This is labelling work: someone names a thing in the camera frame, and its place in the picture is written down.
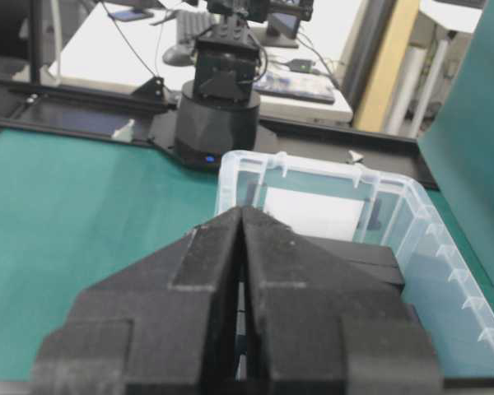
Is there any white paper in case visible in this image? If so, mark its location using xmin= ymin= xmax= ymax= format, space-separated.
xmin=263 ymin=188 xmax=364 ymax=241

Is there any black computer mouse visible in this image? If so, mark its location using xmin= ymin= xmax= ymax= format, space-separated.
xmin=162 ymin=44 xmax=193 ymax=67

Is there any green backdrop board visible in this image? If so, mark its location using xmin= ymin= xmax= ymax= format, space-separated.
xmin=419 ymin=1 xmax=494 ymax=286

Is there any black aluminium frame rail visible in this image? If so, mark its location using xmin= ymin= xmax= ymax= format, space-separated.
xmin=0 ymin=80 xmax=438 ymax=189

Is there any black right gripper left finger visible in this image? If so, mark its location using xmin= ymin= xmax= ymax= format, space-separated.
xmin=31 ymin=208 xmax=241 ymax=394

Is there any black monitor stand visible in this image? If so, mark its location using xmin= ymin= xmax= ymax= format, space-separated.
xmin=261 ymin=13 xmax=300 ymax=49

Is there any black keyboard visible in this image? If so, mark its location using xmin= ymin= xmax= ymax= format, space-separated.
xmin=175 ymin=11 xmax=215 ymax=45

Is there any clear plastic storage case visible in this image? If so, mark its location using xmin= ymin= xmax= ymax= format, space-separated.
xmin=216 ymin=151 xmax=494 ymax=378

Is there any white desk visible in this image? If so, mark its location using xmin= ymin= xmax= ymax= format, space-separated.
xmin=49 ymin=2 xmax=353 ymax=126

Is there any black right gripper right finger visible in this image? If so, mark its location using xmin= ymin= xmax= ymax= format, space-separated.
xmin=241 ymin=207 xmax=443 ymax=394

